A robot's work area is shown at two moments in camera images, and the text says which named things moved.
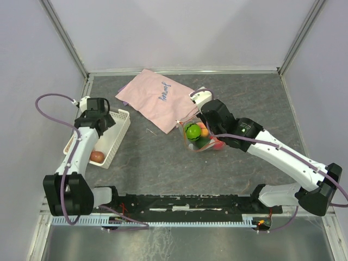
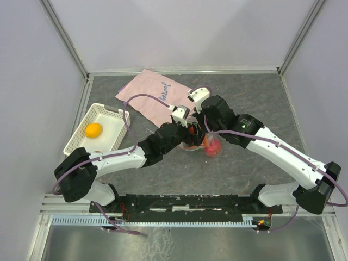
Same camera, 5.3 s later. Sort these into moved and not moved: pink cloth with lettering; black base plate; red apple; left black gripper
Moved: left black gripper; red apple
Not moved: black base plate; pink cloth with lettering
